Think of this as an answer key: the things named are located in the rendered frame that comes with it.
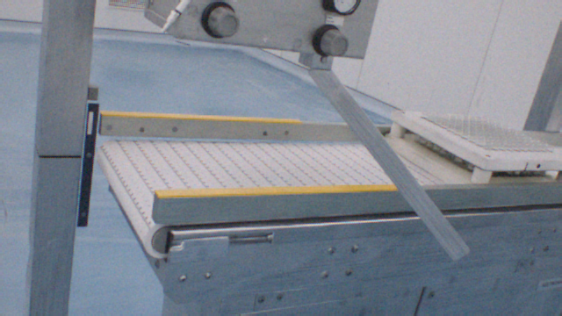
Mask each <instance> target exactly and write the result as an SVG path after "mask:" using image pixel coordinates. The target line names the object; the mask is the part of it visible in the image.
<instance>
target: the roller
mask: <svg viewBox="0 0 562 316"><path fill-rule="evenodd" d="M171 227H176V226H165V227H161V228H159V229H158V230H157V231H156V232H155V233H154V235H153V237H152V240H151V243H152V247H153V248H154V249H155V250H156V251H157V252H158V253H160V254H163V255H166V254H167V253H168V252H169V242H170V235H169V233H170V231H169V230H170V229H171Z"/></svg>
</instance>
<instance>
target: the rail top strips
mask: <svg viewBox="0 0 562 316"><path fill-rule="evenodd" d="M100 113H101V114H102V116H117V117H138V118H160V119H202V120H222V121H244V122H265V123H286V124H303V122H301V121H300V120H298V119H288V118H251V117H231V116H212V115H193V114H174V113H154V112H136V111H101V112H100ZM396 190H397V188H396V186H395V185H394V184H366V185H331V186H295V187H259V188H223V189H188V190H155V194H156V196H157V197H158V198H204V197H231V196H258V195H285V194H313V193H340V192H367V191H396Z"/></svg>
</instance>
